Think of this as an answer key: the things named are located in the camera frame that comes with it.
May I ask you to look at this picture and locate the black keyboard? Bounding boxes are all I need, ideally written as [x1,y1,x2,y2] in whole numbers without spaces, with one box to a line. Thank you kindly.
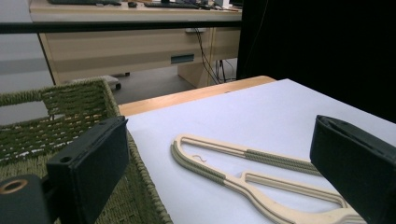
[144,1,202,9]
[48,0,122,7]

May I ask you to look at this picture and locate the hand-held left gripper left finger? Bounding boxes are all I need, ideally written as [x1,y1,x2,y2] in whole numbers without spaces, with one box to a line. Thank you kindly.
[46,115,131,224]

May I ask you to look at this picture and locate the black metal frame bar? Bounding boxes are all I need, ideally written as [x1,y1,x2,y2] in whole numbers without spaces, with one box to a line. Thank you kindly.
[0,20,243,35]

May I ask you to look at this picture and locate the beige office desk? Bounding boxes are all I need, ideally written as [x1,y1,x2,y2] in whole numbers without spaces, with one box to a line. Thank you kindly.
[29,0,243,89]

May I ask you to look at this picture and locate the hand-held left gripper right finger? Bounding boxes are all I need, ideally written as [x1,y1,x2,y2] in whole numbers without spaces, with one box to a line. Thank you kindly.
[309,114,396,224]

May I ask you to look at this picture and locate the white table sheet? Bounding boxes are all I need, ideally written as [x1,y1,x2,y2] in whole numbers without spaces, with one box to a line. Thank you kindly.
[125,77,396,224]

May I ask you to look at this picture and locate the black curtain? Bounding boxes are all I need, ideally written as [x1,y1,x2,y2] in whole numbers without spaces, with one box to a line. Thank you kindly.
[236,0,396,124]

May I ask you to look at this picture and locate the green woven basket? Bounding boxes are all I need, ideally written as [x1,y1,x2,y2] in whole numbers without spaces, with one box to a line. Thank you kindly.
[0,77,174,224]

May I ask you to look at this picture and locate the office chair base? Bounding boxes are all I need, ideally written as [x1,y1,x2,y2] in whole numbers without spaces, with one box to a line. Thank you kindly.
[73,72,131,91]

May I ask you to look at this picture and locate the wooden table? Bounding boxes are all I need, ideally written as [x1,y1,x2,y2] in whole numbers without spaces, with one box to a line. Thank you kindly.
[118,75,277,117]

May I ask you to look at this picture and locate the black desk cables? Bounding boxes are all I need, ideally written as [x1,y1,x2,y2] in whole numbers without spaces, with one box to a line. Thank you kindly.
[193,27,238,85]

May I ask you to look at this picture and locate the beige clothes hanger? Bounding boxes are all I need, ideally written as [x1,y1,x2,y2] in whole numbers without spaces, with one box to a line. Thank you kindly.
[170,133,368,224]

